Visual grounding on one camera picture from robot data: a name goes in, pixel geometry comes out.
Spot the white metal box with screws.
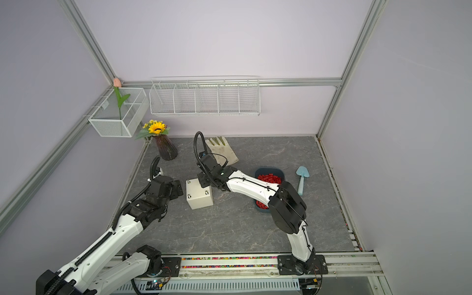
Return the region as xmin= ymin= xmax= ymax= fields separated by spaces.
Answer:
xmin=185 ymin=178 xmax=213 ymax=210

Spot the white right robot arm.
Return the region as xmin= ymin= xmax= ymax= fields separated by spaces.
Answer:
xmin=196 ymin=152 xmax=328 ymax=275

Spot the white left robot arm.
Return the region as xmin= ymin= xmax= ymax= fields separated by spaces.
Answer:
xmin=36 ymin=175 xmax=183 ymax=295

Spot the pile of red sleeves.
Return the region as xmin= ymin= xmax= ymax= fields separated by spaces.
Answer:
xmin=255 ymin=173 xmax=283 ymax=211

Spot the white work glove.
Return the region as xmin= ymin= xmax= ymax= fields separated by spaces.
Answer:
xmin=205 ymin=136 xmax=239 ymax=167

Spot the dark purple glass vase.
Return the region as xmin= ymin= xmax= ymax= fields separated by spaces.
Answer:
xmin=154 ymin=135 xmax=178 ymax=161

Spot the yellow sunflower bouquet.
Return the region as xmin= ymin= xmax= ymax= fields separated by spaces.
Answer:
xmin=136 ymin=120 xmax=170 ymax=140

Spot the dark blue tray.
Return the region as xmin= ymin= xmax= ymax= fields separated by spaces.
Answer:
xmin=253 ymin=167 xmax=285 ymax=214

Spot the light blue garden trowel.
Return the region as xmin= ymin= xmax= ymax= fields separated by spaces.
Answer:
xmin=296 ymin=166 xmax=310 ymax=196

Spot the pink artificial tulip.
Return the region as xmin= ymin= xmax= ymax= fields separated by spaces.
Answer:
xmin=113 ymin=77 xmax=130 ymax=119

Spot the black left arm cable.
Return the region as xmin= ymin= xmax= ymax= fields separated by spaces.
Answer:
xmin=149 ymin=155 xmax=162 ymax=181

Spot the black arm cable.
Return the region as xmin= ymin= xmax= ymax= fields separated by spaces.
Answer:
xmin=149 ymin=155 xmax=162 ymax=181
xmin=193 ymin=131 xmax=229 ymax=189

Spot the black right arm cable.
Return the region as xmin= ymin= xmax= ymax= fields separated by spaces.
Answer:
xmin=193 ymin=131 xmax=229 ymax=189

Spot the long white wire shelf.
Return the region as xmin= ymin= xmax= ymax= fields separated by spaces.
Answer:
xmin=149 ymin=76 xmax=261 ymax=116

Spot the small white wire basket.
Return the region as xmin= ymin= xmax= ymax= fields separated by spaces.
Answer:
xmin=88 ymin=87 xmax=149 ymax=138

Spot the white vented cable duct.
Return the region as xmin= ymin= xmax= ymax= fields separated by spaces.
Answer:
xmin=136 ymin=278 xmax=301 ymax=295

